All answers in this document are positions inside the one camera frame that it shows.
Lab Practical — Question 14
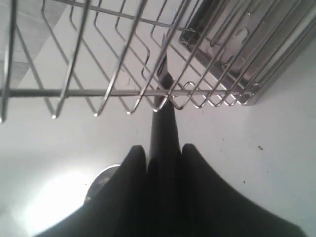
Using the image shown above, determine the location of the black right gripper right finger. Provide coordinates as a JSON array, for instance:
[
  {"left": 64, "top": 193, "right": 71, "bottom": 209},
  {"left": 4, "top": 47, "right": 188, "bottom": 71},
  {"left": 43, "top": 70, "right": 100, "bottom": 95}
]
[{"left": 181, "top": 144, "right": 306, "bottom": 237}]

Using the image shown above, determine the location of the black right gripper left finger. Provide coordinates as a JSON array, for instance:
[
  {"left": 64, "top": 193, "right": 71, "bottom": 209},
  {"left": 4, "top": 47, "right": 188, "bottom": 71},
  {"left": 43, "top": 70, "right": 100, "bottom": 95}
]
[{"left": 39, "top": 145, "right": 146, "bottom": 237}]

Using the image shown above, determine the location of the black handled kitchen knife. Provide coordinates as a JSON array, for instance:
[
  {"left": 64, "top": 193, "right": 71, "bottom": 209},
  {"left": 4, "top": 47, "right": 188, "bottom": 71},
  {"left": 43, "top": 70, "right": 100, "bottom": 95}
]
[{"left": 147, "top": 32, "right": 185, "bottom": 173}]

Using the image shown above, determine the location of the round stainless steel plate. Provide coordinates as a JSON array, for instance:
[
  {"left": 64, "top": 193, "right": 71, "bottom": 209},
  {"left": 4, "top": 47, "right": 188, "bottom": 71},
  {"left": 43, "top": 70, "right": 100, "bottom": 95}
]
[{"left": 84, "top": 163, "right": 121, "bottom": 203}]

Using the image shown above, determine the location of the wire metal utensil holder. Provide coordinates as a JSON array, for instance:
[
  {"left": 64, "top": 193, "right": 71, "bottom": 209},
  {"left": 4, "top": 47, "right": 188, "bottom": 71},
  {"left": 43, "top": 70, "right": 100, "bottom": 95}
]
[{"left": 0, "top": 0, "right": 316, "bottom": 121}]

